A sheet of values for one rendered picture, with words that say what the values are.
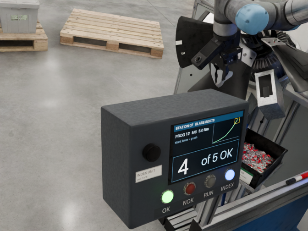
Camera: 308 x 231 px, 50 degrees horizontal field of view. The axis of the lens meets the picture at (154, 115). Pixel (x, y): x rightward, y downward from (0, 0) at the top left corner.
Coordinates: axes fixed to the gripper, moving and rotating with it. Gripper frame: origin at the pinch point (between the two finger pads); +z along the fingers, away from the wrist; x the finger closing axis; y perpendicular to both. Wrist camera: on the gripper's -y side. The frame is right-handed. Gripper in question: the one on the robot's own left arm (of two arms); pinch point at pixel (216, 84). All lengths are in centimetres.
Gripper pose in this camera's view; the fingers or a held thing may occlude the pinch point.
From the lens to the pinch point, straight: 120.5
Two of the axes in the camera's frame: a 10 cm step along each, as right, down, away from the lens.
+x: -5.2, -5.4, 6.6
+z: 0.8, 7.4, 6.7
